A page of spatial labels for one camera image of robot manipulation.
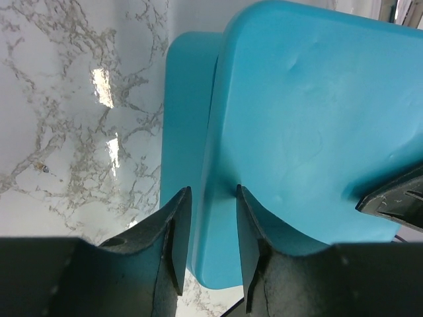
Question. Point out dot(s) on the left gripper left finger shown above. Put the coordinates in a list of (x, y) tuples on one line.
[(139, 272)]

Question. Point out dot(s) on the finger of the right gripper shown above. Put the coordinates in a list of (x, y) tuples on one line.
[(399, 201)]

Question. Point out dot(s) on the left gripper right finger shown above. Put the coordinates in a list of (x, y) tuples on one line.
[(287, 273)]

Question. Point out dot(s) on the teal tin lid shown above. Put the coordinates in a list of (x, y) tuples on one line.
[(310, 110)]

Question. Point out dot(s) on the teal tin box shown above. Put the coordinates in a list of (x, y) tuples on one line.
[(189, 76)]

